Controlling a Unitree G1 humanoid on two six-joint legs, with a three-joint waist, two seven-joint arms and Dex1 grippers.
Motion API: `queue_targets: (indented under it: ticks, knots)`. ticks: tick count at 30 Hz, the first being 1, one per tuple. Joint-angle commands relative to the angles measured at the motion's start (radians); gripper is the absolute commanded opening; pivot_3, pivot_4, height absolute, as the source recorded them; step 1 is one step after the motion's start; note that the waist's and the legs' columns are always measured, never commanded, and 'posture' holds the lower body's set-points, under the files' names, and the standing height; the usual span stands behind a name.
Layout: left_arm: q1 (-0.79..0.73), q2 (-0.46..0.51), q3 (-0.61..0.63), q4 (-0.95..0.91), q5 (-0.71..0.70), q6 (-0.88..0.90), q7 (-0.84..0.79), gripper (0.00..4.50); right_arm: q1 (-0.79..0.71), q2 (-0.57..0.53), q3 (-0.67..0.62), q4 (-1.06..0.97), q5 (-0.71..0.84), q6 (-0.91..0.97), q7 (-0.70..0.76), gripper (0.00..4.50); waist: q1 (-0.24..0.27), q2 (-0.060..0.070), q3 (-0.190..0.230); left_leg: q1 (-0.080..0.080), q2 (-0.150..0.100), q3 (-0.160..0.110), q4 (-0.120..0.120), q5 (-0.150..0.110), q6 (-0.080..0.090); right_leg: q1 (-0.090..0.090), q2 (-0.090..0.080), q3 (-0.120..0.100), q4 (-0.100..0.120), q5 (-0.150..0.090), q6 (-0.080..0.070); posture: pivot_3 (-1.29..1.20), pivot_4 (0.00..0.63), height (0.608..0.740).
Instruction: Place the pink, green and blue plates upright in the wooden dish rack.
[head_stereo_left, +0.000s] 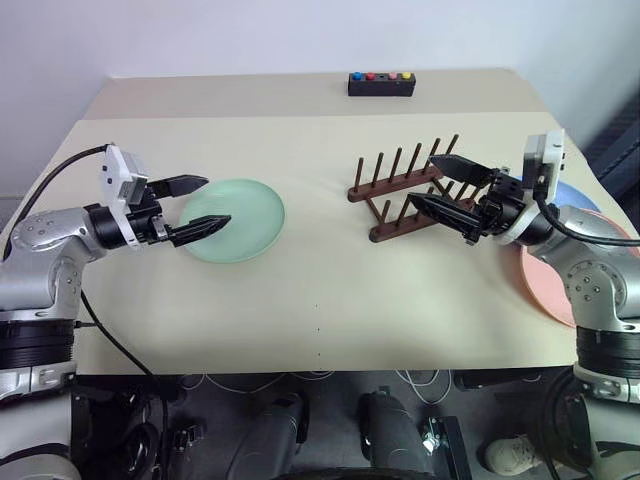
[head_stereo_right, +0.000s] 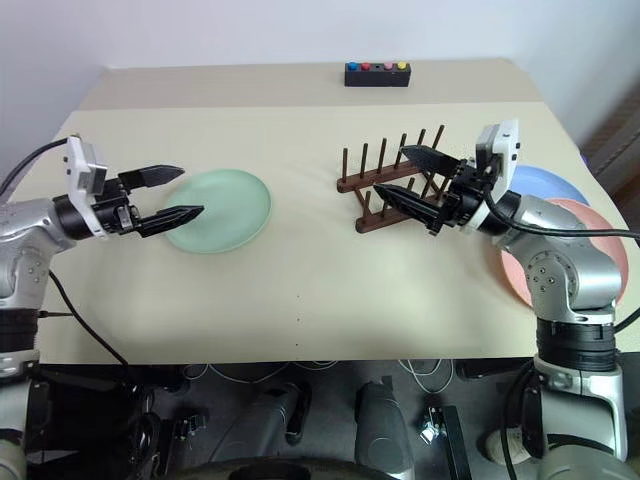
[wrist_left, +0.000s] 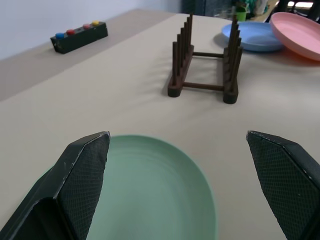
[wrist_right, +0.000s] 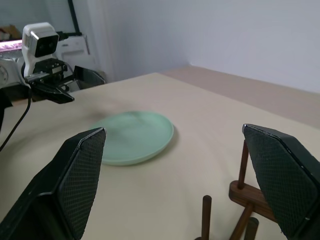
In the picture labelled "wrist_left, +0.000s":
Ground pink red plastic plate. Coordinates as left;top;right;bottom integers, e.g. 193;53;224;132
269;11;320;62

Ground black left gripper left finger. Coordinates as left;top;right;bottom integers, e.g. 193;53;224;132
0;130;111;240

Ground black box with coloured buttons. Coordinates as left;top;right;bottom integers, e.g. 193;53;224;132
49;20;109;54

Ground dark cabinet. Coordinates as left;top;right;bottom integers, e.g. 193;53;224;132
179;0;236;17

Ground clear glass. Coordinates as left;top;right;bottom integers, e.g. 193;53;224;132
213;6;237;21

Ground blue plastic plate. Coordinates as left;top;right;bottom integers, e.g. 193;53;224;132
221;20;285;53

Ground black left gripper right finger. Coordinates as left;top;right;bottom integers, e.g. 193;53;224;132
245;130;320;240

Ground green cup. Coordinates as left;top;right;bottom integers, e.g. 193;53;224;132
234;6;248;22

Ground dark wooden dish rack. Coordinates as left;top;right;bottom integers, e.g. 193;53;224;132
166;12;244;105

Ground green plastic plate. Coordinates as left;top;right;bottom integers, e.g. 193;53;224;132
37;134;218;240

